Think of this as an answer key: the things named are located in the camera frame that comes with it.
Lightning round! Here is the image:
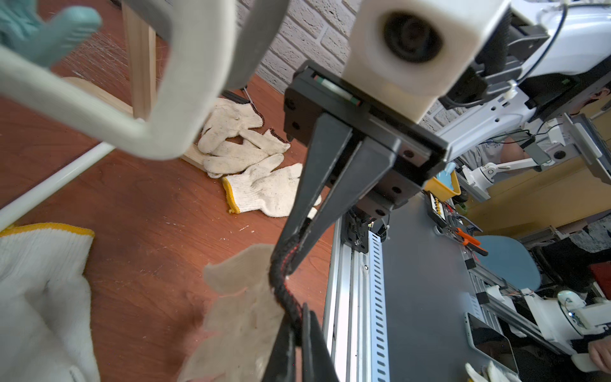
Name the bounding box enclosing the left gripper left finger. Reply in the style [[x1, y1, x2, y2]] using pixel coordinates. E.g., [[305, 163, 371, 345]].
[[261, 315, 296, 382]]

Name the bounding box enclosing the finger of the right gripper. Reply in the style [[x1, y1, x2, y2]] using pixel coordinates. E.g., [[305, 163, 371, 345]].
[[286, 137, 396, 273], [275, 113, 353, 253]]

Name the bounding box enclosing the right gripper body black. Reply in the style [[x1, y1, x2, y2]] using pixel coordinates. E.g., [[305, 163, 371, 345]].
[[284, 60, 449, 219]]

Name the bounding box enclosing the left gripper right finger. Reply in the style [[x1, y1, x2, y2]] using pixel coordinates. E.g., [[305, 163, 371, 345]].
[[302, 303, 339, 382]]

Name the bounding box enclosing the cream glove dark cuff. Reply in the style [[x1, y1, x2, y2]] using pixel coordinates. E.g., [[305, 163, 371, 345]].
[[178, 236, 298, 381]]

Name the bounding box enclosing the white glove yellow cuff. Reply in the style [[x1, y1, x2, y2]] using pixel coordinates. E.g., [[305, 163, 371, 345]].
[[1, 223, 100, 381]]

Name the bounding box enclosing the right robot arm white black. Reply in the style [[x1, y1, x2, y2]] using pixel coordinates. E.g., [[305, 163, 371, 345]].
[[278, 1, 610, 272]]

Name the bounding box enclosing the grey clip hanger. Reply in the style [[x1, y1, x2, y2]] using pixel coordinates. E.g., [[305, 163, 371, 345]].
[[224, 0, 290, 90]]

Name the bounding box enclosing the cream glove front right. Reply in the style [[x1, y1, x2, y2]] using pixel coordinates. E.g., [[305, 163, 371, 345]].
[[222, 163, 302, 218]]

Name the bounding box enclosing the cream glove behind right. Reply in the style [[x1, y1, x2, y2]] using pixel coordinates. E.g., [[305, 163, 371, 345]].
[[197, 98, 263, 154]]

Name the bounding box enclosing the cream glove under pile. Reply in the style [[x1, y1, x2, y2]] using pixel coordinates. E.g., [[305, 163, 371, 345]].
[[200, 129, 291, 178]]

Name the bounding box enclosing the aluminium rail base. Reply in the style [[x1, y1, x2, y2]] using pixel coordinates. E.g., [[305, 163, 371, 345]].
[[323, 214, 391, 381]]

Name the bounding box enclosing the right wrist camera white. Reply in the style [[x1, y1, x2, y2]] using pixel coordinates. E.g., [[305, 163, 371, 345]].
[[341, 0, 510, 123]]

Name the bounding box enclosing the wooden drying rack frame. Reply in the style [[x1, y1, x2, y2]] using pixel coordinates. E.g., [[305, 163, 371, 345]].
[[1, 1, 235, 229]]

